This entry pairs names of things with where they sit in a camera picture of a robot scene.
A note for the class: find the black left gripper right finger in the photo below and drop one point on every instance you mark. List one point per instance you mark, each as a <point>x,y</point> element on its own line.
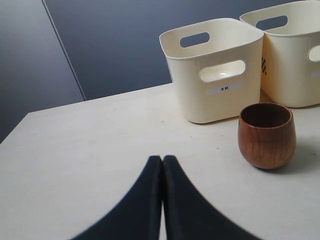
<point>188,215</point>

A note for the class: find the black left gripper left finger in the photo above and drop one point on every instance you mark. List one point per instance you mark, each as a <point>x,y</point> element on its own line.
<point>137,216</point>

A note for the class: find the brown wooden cup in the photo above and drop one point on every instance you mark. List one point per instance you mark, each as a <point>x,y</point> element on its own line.
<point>266,135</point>

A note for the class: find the left cream plastic bin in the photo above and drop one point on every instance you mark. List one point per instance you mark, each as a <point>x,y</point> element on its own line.
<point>215,67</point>

